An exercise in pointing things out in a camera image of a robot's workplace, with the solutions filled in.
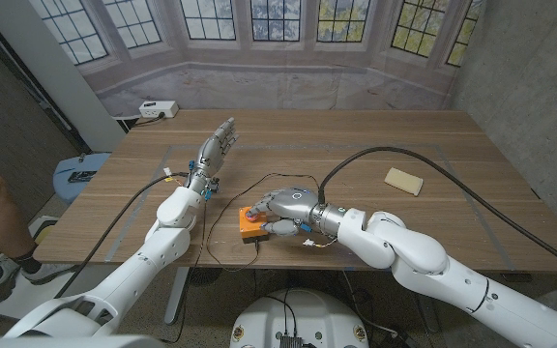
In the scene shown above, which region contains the grey table leg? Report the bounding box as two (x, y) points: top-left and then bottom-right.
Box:
(411, 289), (442, 334)
(163, 266), (191, 325)

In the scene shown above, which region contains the printed window backdrop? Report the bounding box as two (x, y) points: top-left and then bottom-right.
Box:
(26, 0), (487, 117)

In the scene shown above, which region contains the white floor device yellow pad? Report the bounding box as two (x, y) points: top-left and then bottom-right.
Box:
(26, 216), (60, 246)

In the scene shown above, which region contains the beige sponge block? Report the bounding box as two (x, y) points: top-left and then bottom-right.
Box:
(383, 166), (425, 197)

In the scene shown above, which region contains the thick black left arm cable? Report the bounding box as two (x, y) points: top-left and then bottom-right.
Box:
(54, 171), (191, 299)

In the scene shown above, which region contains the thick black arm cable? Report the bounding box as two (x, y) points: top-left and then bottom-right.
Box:
(317, 146), (557, 276)
(54, 171), (191, 299)

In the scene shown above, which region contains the thin black adapter cable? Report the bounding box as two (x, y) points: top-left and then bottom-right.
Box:
(205, 172), (321, 273)

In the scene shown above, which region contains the grey white sneaker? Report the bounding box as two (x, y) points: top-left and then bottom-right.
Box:
(20, 260), (74, 286)

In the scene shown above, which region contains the thin black left wrist cable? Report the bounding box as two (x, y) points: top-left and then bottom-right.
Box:
(161, 192), (211, 344)

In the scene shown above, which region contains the white power strip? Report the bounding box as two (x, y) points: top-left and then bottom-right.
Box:
(138, 100), (180, 119)

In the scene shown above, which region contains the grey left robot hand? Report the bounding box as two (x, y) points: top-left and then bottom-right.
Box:
(186, 117), (240, 194)

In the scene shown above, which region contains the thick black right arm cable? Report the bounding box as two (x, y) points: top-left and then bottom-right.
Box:
(317, 146), (557, 276)

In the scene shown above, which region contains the blue round stool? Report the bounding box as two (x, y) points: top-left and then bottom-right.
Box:
(52, 152), (111, 204)

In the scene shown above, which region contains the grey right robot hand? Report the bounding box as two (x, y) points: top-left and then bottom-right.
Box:
(245, 187), (332, 238)

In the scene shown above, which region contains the orange box with red button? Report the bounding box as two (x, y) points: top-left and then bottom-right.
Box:
(238, 206), (271, 245)

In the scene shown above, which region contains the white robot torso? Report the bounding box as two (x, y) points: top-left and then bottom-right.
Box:
(229, 288), (370, 348)

